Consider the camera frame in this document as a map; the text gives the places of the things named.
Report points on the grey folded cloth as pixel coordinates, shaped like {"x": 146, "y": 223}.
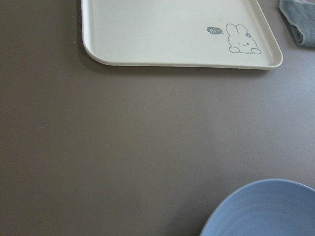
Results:
{"x": 300, "y": 15}

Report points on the cream rabbit tray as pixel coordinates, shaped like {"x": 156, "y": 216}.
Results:
{"x": 179, "y": 33}

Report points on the blue plate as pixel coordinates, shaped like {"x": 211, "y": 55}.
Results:
{"x": 269, "y": 207}

